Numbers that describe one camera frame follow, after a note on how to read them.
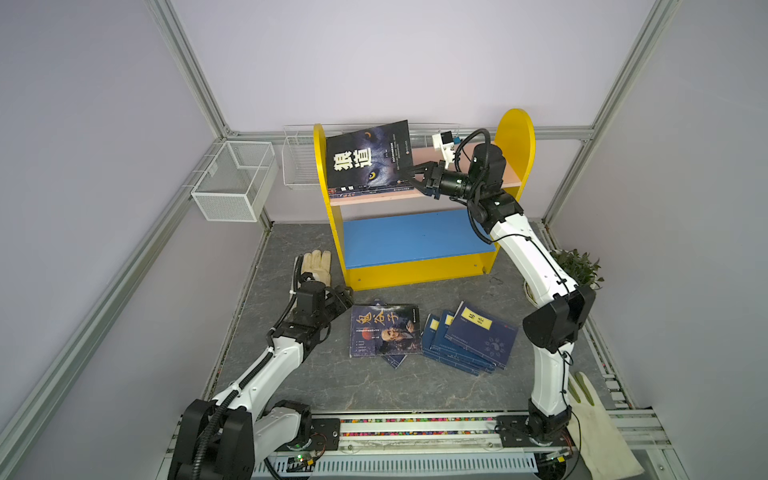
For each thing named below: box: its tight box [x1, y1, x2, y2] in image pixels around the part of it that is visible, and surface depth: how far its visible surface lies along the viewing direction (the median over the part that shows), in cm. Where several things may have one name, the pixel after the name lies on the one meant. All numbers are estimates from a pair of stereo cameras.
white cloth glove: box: [567, 371, 645, 480], surface depth 75 cm
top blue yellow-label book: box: [444, 301, 519, 370], surface depth 89 cm
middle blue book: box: [430, 310, 496, 372], surface depth 86 cm
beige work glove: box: [302, 250, 332, 287], surface depth 110 cm
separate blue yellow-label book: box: [384, 354, 408, 369], surface depth 86 cm
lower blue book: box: [422, 313, 482, 376], surface depth 86 cm
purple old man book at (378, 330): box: [349, 303, 422, 358], surface depth 88 cm
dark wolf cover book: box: [326, 120, 415, 189], surface depth 71 cm
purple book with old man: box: [329, 186, 415, 199], surface depth 72 cm
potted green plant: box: [550, 248, 605, 290], surface depth 88 cm
